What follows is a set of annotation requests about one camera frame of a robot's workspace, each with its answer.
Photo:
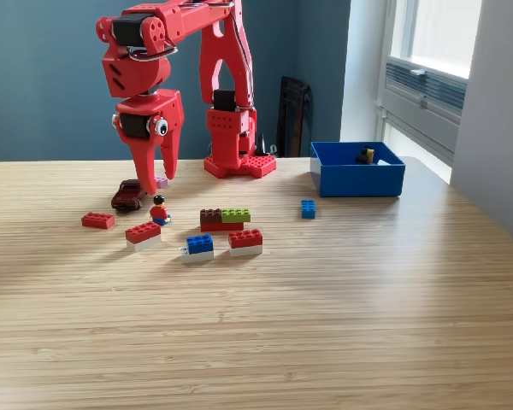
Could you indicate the pink flat building brick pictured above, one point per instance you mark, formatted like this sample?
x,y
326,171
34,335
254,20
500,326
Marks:
x,y
161,183

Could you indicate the dark folded chair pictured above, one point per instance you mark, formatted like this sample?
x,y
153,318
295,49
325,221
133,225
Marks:
x,y
295,119

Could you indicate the blue plastic bin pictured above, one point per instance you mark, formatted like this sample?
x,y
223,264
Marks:
x,y
359,181

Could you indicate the dark red toy car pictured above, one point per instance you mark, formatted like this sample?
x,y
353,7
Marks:
x,y
126,198

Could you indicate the small yellow toy digger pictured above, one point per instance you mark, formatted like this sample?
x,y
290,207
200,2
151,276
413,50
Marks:
x,y
364,156

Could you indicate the small blue building brick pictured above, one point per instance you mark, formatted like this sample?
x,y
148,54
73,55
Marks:
x,y
308,209

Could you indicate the grey window vent grille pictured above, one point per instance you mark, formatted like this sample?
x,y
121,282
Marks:
x,y
427,87

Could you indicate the toy figure red shirt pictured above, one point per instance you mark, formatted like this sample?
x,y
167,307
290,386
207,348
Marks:
x,y
158,212

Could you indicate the brown green red brick stack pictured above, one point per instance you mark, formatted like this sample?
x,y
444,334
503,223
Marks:
x,y
222,220

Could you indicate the red and white brick stack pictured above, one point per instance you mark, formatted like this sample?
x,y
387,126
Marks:
x,y
143,235
245,242

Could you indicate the blue and white brick stack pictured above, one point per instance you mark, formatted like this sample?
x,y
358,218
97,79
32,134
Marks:
x,y
198,248

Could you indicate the red building brick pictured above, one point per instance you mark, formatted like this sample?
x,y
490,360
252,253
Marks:
x,y
97,220

